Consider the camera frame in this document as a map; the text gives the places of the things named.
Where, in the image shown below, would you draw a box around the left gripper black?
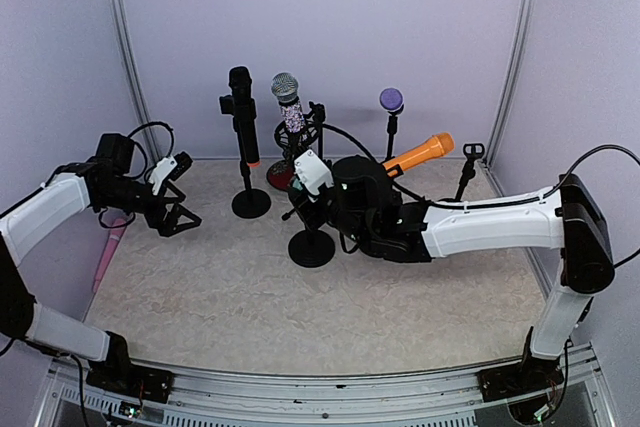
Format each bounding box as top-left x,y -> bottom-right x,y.
98,176 -> 201,236

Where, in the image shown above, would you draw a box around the black stand for teal mic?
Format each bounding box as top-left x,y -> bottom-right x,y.
288,230 -> 335,269

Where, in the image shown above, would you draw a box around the pink toy microphone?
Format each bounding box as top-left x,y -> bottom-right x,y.
92,218 -> 126,294

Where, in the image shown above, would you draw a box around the orange toy microphone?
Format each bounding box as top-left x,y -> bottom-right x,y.
383,132 -> 455,177

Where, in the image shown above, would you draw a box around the black stand for orange mic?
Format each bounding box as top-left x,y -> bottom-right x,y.
452,143 -> 485,202

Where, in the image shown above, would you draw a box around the teal toy microphone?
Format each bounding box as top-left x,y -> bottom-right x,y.
288,180 -> 303,197

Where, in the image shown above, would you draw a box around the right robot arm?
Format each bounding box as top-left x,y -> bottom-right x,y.
289,151 -> 615,391

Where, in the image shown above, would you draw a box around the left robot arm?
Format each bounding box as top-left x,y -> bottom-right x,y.
1,133 -> 201,392

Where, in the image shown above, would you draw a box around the black round-base mic stand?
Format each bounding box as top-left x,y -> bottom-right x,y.
219,94 -> 271,219

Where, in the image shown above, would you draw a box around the black tripod mic stand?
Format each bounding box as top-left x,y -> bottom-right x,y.
274,101 -> 326,163

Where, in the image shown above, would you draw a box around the black stand under purple mic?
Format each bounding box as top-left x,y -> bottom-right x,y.
385,112 -> 399,161

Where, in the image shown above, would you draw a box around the glitter silver-head microphone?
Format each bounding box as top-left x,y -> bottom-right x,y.
271,72 -> 313,161

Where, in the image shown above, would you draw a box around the purple-head microphone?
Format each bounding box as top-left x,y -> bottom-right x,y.
379,87 -> 404,114

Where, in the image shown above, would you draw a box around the black microphone orange tip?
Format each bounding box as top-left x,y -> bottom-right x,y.
229,66 -> 260,168

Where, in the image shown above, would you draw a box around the red floral plate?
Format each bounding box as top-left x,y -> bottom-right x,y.
266,160 -> 294,192

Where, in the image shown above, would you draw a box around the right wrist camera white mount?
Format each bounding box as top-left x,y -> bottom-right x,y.
292,149 -> 334,202

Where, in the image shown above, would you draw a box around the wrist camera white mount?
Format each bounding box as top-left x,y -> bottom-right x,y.
292,149 -> 334,202
146,152 -> 193,196

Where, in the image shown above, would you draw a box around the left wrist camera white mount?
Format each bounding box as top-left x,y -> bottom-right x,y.
146,152 -> 193,196

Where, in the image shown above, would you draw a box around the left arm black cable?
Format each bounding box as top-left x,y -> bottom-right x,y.
126,119 -> 177,183

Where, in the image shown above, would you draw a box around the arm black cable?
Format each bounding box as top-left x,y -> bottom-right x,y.
126,119 -> 177,183
319,121 -> 640,268

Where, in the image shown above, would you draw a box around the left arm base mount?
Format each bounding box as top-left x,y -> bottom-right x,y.
86,362 -> 174,404

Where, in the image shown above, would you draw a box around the aluminium front rail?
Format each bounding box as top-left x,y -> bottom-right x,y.
34,341 -> 616,427

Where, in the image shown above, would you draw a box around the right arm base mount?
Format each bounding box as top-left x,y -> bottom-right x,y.
477,361 -> 564,402

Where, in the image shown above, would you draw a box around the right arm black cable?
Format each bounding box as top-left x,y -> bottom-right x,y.
319,121 -> 640,268

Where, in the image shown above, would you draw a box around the aluminium frame post left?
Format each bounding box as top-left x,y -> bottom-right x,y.
98,0 -> 154,158

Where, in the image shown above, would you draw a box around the aluminium frame post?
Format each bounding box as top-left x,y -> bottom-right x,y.
98,0 -> 154,158
485,0 -> 535,169

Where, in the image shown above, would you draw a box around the aluminium frame post right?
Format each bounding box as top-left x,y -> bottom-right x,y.
485,0 -> 535,169

